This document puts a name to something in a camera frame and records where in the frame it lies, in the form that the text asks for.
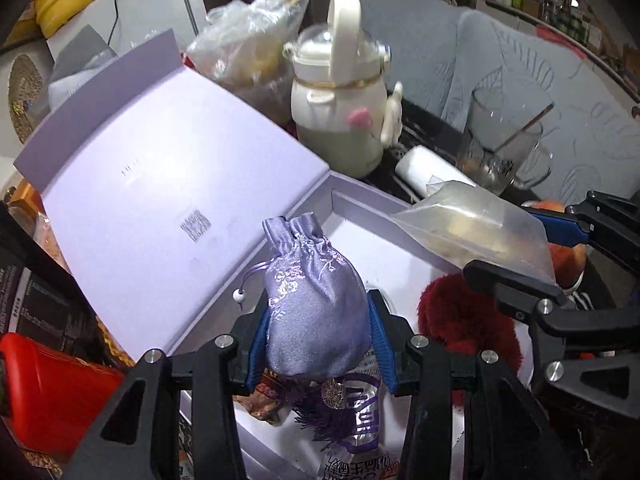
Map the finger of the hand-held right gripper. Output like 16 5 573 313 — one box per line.
464 260 640 392
530 191 640 281

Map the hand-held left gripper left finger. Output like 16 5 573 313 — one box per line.
62 295 273 480

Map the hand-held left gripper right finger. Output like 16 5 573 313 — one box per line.
366 289 571 480

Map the clear zip bag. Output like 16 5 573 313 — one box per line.
390 180 558 286

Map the purple satin drawstring pouch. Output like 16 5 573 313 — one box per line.
232 214 373 443

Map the lavender gift box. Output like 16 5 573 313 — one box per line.
12 29 551 480

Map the red apple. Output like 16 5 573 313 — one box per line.
522 200 588 291

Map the red fuzzy plush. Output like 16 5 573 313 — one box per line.
417 274 523 386

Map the silver purple packet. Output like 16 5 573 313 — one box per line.
300 355 401 480

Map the cartoon print glass mug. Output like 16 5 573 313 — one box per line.
457 87 556 196

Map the thin wooden stick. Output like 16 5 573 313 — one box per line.
492 104 555 153

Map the yellow ridged snack packet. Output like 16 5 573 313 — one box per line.
95 320 133 366

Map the white paper roll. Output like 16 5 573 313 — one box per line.
395 145 476 196

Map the grey leaf pattern cloth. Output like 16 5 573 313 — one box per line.
350 0 640 211

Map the red box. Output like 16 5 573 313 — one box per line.
0 332 126 456

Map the black printed box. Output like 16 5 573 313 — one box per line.
0 205 108 361

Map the row of small bottles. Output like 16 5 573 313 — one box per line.
475 0 606 46

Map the cream water bottle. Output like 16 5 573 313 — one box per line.
282 0 405 178

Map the orange box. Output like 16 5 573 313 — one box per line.
5 185 51 221

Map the clear plastic bag of food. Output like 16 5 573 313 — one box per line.
185 0 313 126

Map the round woven mat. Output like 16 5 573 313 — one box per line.
7 54 46 143

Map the white appliance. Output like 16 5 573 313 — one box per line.
47 0 206 91

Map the black cable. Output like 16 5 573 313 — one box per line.
111 0 122 56

